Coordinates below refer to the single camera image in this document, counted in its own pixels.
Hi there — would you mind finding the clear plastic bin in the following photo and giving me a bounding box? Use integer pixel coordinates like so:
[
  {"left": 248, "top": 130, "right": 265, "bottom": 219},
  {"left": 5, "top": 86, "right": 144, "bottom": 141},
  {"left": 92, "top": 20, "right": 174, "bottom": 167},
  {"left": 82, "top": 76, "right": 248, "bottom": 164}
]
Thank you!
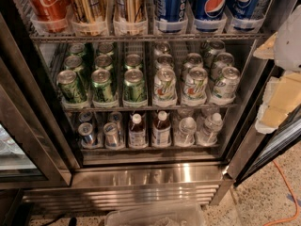
[{"left": 104, "top": 202, "right": 207, "bottom": 226}]

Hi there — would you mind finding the red Coca-Cola can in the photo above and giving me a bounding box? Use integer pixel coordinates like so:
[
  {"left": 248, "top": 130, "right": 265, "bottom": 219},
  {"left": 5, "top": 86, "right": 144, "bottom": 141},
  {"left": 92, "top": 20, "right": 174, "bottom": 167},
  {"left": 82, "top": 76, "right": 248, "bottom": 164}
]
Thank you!
[{"left": 29, "top": 0, "right": 67, "bottom": 33}]

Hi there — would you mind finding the green can front left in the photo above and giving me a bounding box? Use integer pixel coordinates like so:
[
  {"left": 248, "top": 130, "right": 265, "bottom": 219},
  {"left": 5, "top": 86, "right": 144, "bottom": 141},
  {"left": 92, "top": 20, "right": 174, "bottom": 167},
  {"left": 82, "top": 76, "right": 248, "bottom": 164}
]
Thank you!
[{"left": 56, "top": 70, "right": 87, "bottom": 104}]

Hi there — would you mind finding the gold can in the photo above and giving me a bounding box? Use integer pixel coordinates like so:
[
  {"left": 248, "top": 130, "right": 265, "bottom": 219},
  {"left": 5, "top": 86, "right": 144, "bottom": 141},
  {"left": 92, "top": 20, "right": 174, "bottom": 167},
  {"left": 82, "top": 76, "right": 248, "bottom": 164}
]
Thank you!
[
  {"left": 115, "top": 0, "right": 146, "bottom": 35},
  {"left": 71, "top": 0, "right": 106, "bottom": 36}
]

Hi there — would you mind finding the green can second row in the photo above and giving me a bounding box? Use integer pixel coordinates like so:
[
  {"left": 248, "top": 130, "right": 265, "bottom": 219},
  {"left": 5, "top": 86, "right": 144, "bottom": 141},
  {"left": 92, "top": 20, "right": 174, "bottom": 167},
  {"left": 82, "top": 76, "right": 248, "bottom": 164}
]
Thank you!
[
  {"left": 94, "top": 54, "right": 114, "bottom": 73},
  {"left": 64, "top": 55, "right": 87, "bottom": 80},
  {"left": 124, "top": 54, "right": 143, "bottom": 70}
]

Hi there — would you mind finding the white diet can front middle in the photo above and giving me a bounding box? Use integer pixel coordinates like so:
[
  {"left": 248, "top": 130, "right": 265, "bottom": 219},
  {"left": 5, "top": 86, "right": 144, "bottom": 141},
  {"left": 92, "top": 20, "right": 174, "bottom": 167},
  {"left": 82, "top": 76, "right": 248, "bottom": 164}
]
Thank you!
[{"left": 182, "top": 67, "right": 208, "bottom": 106}]

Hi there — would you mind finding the fridge glass door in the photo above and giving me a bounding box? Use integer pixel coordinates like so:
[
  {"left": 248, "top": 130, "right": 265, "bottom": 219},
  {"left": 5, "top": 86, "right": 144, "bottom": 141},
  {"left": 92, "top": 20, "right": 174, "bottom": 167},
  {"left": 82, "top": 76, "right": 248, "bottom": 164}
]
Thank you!
[
  {"left": 226, "top": 65, "right": 300, "bottom": 186},
  {"left": 0, "top": 14, "right": 76, "bottom": 189}
]

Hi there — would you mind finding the silver can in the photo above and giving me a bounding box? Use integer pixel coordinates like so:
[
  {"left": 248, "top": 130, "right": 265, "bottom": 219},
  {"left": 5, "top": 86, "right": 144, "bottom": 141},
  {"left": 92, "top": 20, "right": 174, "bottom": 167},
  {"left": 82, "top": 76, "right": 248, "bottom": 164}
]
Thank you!
[
  {"left": 103, "top": 122, "right": 124, "bottom": 150},
  {"left": 78, "top": 122, "right": 97, "bottom": 148}
]

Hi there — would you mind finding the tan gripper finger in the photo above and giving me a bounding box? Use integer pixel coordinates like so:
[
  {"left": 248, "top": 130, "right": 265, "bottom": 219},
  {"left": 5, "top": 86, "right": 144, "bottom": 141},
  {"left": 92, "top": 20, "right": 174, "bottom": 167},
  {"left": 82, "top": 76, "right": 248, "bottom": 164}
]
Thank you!
[
  {"left": 253, "top": 33, "right": 277, "bottom": 59},
  {"left": 255, "top": 72, "right": 301, "bottom": 134}
]

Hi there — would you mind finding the white diet can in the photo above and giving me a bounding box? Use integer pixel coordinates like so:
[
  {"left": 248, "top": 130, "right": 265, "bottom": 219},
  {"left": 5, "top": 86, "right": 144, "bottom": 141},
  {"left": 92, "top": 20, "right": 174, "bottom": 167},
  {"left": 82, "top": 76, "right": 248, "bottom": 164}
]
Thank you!
[
  {"left": 211, "top": 67, "right": 240, "bottom": 105},
  {"left": 182, "top": 67, "right": 208, "bottom": 106},
  {"left": 152, "top": 67, "right": 177, "bottom": 107}
]

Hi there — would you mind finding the wire shelf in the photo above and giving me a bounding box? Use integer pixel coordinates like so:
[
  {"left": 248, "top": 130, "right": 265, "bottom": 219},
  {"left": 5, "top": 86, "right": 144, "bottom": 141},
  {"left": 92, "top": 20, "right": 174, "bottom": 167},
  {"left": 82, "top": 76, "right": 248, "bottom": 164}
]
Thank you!
[
  {"left": 63, "top": 104, "right": 238, "bottom": 113},
  {"left": 30, "top": 33, "right": 269, "bottom": 43}
]

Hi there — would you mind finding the wire shelf upper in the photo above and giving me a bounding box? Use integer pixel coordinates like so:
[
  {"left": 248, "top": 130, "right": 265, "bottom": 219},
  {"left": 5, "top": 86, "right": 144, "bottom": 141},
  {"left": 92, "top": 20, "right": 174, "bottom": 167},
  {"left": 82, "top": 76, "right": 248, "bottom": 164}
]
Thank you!
[{"left": 30, "top": 33, "right": 269, "bottom": 43}]

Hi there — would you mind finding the gold can right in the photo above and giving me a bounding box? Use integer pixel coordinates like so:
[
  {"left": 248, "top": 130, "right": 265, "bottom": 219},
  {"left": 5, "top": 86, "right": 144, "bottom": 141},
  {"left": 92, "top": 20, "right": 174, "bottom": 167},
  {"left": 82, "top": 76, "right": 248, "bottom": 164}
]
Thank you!
[{"left": 115, "top": 0, "right": 146, "bottom": 35}]

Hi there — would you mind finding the orange cable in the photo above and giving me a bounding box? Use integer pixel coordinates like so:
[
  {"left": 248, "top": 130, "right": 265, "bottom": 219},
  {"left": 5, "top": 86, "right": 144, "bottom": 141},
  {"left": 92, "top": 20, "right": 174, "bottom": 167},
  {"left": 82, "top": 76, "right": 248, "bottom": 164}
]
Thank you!
[{"left": 262, "top": 159, "right": 300, "bottom": 226}]

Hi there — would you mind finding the wire shelf middle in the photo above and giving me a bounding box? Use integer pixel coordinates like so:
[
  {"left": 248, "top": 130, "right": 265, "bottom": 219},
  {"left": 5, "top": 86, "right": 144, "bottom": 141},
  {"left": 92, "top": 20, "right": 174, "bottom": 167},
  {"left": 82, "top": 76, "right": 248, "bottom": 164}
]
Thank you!
[{"left": 63, "top": 104, "right": 238, "bottom": 113}]

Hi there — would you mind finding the green can second row right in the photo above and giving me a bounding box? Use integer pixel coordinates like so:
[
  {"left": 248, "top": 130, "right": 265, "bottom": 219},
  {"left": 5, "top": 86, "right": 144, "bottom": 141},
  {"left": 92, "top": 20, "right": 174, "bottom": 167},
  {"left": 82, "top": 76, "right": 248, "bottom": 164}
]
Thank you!
[{"left": 124, "top": 54, "right": 143, "bottom": 70}]

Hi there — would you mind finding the green can front right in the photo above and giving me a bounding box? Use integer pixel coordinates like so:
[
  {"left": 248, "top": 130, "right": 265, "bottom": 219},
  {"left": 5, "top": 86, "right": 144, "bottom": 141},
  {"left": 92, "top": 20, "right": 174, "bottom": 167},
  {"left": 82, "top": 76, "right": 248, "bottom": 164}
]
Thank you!
[{"left": 123, "top": 69, "right": 147, "bottom": 107}]

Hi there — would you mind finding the green can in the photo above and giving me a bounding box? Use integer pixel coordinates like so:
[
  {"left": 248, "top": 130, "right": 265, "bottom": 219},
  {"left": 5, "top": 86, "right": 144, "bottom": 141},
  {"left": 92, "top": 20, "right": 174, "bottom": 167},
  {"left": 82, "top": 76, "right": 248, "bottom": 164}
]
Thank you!
[
  {"left": 91, "top": 69, "right": 116, "bottom": 104},
  {"left": 123, "top": 69, "right": 147, "bottom": 107},
  {"left": 56, "top": 70, "right": 87, "bottom": 104}
]

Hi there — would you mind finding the fridge glass door left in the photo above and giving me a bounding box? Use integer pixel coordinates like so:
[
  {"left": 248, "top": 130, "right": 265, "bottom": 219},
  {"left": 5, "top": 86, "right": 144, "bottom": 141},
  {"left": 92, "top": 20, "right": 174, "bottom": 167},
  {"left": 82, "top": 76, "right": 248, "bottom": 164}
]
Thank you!
[{"left": 0, "top": 14, "right": 76, "bottom": 189}]

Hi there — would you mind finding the blue pepsi can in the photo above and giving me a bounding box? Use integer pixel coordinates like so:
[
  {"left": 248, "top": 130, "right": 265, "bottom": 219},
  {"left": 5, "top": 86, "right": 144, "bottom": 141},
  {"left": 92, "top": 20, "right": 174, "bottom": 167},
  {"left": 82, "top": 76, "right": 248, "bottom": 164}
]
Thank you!
[
  {"left": 194, "top": 0, "right": 226, "bottom": 32},
  {"left": 230, "top": 0, "right": 263, "bottom": 31},
  {"left": 154, "top": 0, "right": 187, "bottom": 32}
]

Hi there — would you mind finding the brown tea bottle right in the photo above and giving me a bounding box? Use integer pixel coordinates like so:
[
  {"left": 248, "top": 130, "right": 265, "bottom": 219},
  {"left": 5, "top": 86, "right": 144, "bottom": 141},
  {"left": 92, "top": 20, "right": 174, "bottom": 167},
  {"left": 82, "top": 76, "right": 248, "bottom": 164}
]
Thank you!
[{"left": 151, "top": 111, "right": 171, "bottom": 148}]

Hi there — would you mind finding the fridge glass door right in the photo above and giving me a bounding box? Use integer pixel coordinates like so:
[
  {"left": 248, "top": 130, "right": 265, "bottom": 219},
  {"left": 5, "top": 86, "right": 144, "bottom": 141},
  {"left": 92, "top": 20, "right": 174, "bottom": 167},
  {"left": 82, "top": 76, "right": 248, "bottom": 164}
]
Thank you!
[{"left": 226, "top": 65, "right": 300, "bottom": 186}]

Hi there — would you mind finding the blue Pepsi can middle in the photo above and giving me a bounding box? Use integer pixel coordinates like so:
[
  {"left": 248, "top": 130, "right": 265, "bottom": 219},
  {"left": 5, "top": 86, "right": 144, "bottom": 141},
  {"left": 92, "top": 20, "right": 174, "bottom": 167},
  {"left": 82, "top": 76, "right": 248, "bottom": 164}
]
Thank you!
[{"left": 194, "top": 0, "right": 226, "bottom": 32}]

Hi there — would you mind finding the white can second row right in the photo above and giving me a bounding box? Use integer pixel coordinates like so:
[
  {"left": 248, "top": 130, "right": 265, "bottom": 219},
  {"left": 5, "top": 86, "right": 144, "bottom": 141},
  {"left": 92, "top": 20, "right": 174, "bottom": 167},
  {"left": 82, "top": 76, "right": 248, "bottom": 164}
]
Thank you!
[{"left": 210, "top": 52, "right": 234, "bottom": 81}]

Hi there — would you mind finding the white diet can front right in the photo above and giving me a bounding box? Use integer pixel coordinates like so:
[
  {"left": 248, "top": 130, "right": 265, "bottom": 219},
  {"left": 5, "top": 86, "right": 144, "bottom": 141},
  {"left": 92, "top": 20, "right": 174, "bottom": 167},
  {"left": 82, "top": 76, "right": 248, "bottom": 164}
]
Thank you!
[{"left": 211, "top": 67, "right": 240, "bottom": 105}]

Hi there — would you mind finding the blue Pepsi can left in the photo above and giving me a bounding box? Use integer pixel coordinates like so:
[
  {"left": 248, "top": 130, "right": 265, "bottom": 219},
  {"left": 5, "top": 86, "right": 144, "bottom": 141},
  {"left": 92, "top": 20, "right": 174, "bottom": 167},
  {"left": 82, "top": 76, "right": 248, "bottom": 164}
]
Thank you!
[{"left": 154, "top": 0, "right": 187, "bottom": 32}]

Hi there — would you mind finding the brown tea bottle left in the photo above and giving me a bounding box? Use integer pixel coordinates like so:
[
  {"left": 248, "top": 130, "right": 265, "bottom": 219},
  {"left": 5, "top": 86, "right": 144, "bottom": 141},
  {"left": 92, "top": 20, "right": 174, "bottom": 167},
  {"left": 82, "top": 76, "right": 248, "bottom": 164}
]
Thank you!
[{"left": 129, "top": 114, "right": 148, "bottom": 149}]

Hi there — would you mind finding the silver can bottom right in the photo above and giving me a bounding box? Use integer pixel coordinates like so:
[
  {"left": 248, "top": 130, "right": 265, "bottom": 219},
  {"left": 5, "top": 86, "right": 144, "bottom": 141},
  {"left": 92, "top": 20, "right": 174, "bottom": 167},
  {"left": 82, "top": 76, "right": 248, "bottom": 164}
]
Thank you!
[{"left": 103, "top": 122, "right": 124, "bottom": 150}]

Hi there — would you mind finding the white can second row middle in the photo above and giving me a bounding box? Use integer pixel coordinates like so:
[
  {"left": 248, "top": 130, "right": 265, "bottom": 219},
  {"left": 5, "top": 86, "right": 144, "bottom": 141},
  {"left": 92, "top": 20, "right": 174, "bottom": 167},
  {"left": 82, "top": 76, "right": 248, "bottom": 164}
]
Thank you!
[{"left": 181, "top": 53, "right": 203, "bottom": 76}]

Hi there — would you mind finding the green can second row left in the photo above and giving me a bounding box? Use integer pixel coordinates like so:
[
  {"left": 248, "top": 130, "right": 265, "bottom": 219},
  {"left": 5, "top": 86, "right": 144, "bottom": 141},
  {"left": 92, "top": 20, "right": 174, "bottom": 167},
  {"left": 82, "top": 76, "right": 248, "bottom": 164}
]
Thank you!
[{"left": 64, "top": 55, "right": 87, "bottom": 80}]

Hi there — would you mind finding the white diet can front left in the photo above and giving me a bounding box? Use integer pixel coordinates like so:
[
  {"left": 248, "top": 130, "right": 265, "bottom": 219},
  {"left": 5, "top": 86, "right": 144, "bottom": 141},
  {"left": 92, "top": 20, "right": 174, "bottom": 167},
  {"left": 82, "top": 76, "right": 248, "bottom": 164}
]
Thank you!
[{"left": 152, "top": 67, "right": 177, "bottom": 107}]

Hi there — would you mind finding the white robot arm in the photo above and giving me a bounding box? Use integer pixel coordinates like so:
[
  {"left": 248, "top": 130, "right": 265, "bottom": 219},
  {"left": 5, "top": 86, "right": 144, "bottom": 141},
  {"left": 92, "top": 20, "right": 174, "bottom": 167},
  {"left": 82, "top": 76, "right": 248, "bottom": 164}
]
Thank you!
[{"left": 253, "top": 6, "right": 301, "bottom": 134}]

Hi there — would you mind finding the brown tea bottle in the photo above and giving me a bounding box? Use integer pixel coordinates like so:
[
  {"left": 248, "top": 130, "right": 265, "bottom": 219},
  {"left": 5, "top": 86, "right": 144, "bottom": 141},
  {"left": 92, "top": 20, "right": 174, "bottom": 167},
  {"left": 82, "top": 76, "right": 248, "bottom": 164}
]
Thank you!
[
  {"left": 151, "top": 111, "right": 171, "bottom": 148},
  {"left": 129, "top": 114, "right": 148, "bottom": 149}
]

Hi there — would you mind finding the green can front middle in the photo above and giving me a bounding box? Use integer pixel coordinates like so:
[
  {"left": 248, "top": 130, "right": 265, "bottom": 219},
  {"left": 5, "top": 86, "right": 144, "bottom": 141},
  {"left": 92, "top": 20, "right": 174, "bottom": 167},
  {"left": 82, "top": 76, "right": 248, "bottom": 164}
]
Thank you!
[{"left": 91, "top": 69, "right": 116, "bottom": 104}]

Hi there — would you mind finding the gold can left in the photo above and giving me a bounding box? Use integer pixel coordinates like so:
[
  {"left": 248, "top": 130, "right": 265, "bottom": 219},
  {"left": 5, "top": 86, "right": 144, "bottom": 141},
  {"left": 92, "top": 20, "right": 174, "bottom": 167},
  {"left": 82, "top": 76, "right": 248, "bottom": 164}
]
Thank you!
[{"left": 71, "top": 0, "right": 106, "bottom": 36}]

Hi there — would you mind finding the blue Pepsi can right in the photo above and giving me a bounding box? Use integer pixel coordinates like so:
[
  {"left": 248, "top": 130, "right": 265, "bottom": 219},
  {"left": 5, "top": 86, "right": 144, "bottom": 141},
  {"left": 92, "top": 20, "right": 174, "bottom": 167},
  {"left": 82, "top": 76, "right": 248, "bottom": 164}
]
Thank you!
[{"left": 230, "top": 0, "right": 263, "bottom": 31}]

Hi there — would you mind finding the silver can bottom left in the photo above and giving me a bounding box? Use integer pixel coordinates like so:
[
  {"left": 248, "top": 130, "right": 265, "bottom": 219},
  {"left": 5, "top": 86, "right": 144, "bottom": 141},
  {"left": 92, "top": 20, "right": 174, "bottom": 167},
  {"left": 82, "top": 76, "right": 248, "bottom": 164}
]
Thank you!
[{"left": 78, "top": 122, "right": 97, "bottom": 148}]

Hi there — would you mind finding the white can second row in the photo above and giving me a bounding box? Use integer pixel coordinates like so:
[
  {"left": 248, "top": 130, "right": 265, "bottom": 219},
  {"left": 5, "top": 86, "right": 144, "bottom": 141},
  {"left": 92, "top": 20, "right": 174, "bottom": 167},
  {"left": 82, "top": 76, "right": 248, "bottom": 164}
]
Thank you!
[
  {"left": 155, "top": 54, "right": 174, "bottom": 70},
  {"left": 210, "top": 52, "right": 234, "bottom": 81},
  {"left": 181, "top": 53, "right": 203, "bottom": 76}
]

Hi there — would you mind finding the green can second row middle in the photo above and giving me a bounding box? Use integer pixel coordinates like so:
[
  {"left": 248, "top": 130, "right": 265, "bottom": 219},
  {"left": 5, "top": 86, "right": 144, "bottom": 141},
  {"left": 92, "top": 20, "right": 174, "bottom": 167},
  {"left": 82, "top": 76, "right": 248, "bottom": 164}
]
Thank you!
[{"left": 94, "top": 54, "right": 114, "bottom": 73}]

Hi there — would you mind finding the white can second row left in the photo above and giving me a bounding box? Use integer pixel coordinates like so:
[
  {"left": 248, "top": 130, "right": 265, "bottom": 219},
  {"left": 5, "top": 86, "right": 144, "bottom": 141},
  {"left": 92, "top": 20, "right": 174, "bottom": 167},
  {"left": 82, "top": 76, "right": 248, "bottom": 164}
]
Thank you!
[{"left": 155, "top": 54, "right": 174, "bottom": 70}]

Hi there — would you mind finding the clear water bottle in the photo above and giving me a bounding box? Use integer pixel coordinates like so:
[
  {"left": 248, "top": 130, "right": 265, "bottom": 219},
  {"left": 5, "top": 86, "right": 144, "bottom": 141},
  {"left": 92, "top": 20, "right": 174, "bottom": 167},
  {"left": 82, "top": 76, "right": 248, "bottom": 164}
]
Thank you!
[
  {"left": 197, "top": 113, "right": 223, "bottom": 146},
  {"left": 175, "top": 117, "right": 197, "bottom": 147}
]

